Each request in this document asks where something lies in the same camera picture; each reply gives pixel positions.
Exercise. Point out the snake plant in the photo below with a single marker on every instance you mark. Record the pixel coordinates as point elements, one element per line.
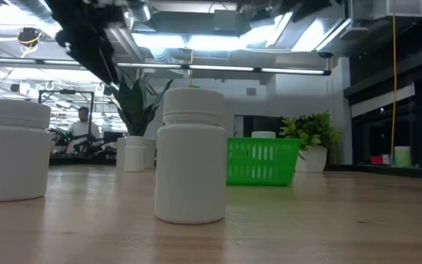
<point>136,106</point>

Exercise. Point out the white rounded plant pot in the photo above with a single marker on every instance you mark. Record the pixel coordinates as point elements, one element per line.
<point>313,159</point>

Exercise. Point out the background robot arms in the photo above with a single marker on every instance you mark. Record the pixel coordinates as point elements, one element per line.
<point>75,143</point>

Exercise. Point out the red box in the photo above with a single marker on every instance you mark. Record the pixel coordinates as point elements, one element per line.
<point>376,160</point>

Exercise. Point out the white cylindrical plant pot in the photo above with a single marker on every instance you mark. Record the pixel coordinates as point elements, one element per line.
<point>150,152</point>

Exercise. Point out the person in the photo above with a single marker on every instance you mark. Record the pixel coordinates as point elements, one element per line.
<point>83,128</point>

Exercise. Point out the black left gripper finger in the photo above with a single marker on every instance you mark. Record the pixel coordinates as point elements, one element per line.
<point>104,69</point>

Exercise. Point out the grey wall vent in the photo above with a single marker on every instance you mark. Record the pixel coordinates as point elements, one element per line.
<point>251,91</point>

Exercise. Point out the black metal frame rig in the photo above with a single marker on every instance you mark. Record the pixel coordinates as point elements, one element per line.
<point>66,92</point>

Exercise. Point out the white ceiling air unit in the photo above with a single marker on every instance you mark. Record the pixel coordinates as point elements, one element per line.
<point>387,9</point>

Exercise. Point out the large white pill bottle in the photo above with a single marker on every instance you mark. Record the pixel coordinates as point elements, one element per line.
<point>134,155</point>
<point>263,134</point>
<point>190,165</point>
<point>13,161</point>

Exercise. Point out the green plastic basket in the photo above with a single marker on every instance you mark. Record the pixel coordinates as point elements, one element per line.
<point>262,161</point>

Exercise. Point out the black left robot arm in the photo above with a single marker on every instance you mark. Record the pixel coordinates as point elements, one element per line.
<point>83,11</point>

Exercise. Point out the leafy green plant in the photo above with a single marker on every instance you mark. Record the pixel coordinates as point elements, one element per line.
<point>311,130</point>

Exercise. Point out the long ceiling light bar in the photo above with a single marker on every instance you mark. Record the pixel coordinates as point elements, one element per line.
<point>218,67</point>

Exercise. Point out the pale green cup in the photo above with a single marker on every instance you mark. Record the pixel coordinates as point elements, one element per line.
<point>402,157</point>

